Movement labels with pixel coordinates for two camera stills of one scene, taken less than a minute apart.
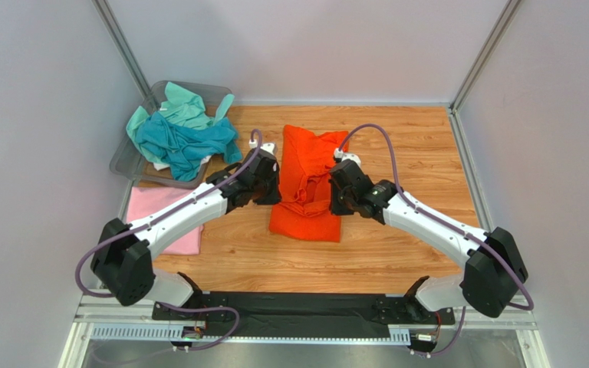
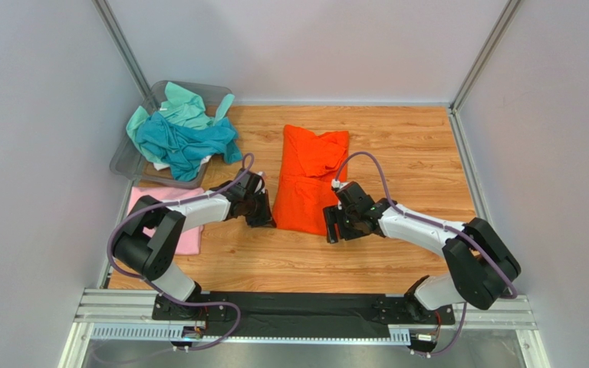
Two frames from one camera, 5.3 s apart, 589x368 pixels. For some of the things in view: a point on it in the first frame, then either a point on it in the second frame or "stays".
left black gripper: (275, 195) to (265, 218)
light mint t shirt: (182, 106) stays
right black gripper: (341, 188) to (340, 222)
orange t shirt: (305, 208) stays
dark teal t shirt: (187, 149) stays
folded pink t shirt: (142, 201) stays
